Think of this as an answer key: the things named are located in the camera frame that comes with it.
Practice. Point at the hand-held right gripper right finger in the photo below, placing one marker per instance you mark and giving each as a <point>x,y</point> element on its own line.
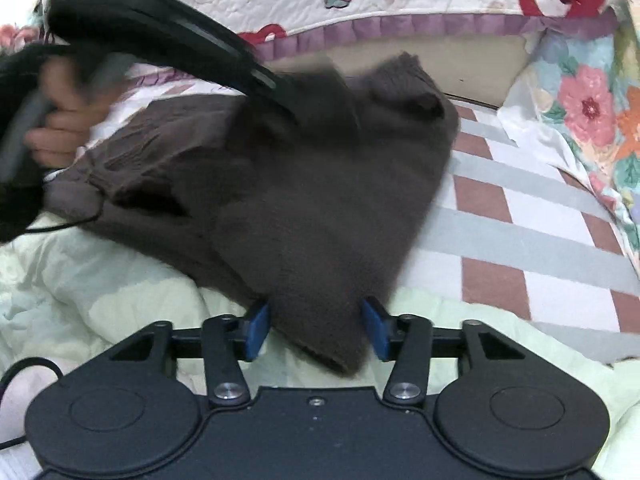
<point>379,330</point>

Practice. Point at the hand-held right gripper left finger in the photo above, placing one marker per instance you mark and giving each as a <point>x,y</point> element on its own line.
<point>257,330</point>

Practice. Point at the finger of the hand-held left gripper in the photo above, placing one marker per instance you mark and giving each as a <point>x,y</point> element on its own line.
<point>325,102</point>

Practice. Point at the dark brown knit sweater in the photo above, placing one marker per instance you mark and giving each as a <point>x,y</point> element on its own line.
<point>300,210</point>

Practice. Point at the person's left hand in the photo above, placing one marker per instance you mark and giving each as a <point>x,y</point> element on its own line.
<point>70,110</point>

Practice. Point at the light green blanket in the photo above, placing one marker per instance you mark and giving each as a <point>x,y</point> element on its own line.
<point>100,285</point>

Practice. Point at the floral print quilt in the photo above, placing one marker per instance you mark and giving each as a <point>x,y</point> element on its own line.
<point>590,105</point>

